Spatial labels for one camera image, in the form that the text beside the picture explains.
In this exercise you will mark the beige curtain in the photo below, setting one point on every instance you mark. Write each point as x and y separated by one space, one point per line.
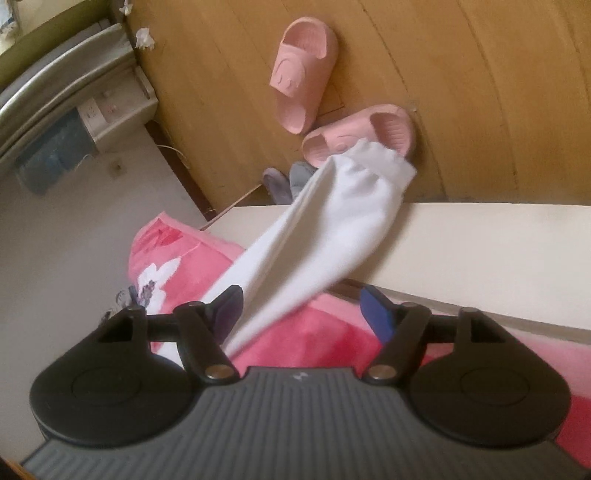
60 74

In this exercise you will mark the pink floral blanket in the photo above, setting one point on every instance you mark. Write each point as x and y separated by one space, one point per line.
184 277

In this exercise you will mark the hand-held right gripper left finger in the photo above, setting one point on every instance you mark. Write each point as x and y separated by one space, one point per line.
228 309

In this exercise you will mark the cream bed frame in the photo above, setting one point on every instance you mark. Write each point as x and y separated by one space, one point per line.
485 249

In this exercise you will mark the white bear-print sweatshirt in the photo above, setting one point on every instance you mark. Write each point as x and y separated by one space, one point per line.
318 230

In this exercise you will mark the pink slipper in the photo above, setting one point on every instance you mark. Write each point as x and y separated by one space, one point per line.
369 129
300 69

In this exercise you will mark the crumpled white tissue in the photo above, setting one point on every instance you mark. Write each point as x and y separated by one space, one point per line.
125 6
144 38

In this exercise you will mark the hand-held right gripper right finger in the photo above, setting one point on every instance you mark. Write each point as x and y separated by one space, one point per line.
378 314

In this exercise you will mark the white water dispenser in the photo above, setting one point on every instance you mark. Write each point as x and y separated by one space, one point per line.
120 110

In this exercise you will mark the purple grey slipper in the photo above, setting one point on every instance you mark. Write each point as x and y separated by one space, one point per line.
277 187

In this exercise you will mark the blue water bottle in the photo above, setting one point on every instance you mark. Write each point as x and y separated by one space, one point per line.
51 157

